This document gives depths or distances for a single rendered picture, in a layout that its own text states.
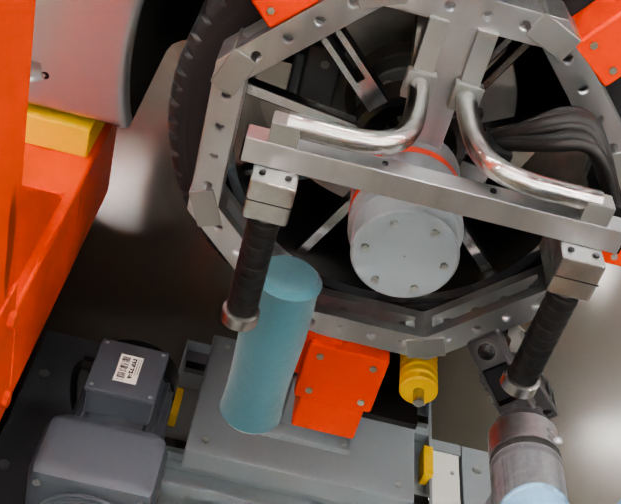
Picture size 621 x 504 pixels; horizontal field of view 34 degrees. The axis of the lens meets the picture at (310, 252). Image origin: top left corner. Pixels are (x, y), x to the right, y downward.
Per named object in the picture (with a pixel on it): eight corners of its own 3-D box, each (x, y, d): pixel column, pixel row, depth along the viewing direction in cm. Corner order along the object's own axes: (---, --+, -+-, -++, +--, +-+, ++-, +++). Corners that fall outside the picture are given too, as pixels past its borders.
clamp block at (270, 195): (295, 184, 114) (305, 145, 111) (286, 229, 107) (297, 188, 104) (251, 173, 114) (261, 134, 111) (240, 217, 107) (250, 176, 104)
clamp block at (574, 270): (578, 255, 117) (597, 218, 113) (589, 303, 109) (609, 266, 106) (537, 244, 116) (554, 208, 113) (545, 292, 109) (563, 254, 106)
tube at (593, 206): (583, 140, 123) (618, 63, 117) (606, 229, 107) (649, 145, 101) (445, 104, 122) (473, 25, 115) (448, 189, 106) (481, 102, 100)
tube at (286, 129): (427, 100, 121) (455, 20, 115) (428, 184, 106) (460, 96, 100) (286, 64, 120) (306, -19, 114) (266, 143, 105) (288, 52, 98)
